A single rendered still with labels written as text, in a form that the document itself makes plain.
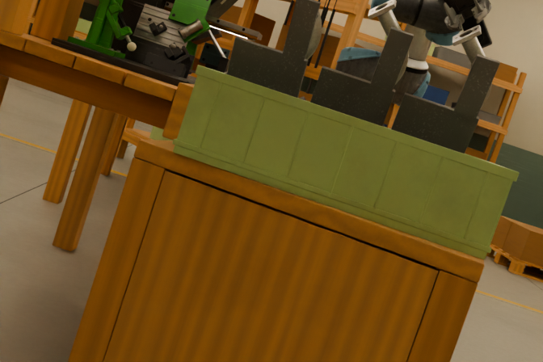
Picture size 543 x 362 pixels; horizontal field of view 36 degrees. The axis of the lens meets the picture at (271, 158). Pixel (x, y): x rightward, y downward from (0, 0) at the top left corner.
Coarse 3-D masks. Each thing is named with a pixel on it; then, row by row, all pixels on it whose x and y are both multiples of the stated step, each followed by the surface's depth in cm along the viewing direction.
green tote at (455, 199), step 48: (192, 96) 155; (240, 96) 154; (288, 96) 153; (192, 144) 156; (240, 144) 155; (288, 144) 154; (336, 144) 153; (384, 144) 152; (432, 144) 151; (336, 192) 153; (384, 192) 152; (432, 192) 152; (480, 192) 150; (432, 240) 152; (480, 240) 151
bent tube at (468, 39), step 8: (464, 32) 159; (472, 32) 156; (480, 32) 155; (456, 40) 157; (464, 40) 156; (472, 40) 157; (464, 48) 159; (472, 48) 157; (480, 48) 158; (472, 56) 158; (488, 96) 162
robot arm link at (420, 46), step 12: (408, 24) 235; (420, 36) 233; (420, 48) 235; (408, 60) 236; (420, 60) 237; (408, 72) 236; (420, 72) 237; (396, 84) 238; (408, 84) 237; (420, 84) 238; (396, 96) 240; (420, 96) 239
